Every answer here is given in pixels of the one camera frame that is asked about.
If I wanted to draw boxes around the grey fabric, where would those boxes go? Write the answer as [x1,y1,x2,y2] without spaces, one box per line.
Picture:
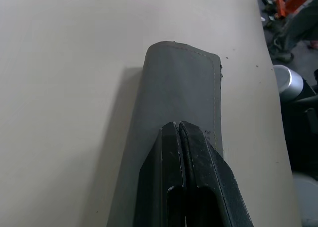
[106,40,225,227]

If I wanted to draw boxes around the orange pallet jack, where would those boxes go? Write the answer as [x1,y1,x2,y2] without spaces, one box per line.
[275,0,312,21]

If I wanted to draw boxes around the person leg grey trousers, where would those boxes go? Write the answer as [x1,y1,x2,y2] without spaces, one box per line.
[272,2,318,63]

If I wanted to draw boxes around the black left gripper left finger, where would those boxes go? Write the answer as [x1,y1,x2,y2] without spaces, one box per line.
[134,121,186,227]

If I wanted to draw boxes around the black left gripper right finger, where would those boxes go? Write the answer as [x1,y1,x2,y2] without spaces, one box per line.
[179,120,254,227]

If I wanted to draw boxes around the silver robot body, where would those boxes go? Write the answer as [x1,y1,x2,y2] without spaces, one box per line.
[273,65,318,102]

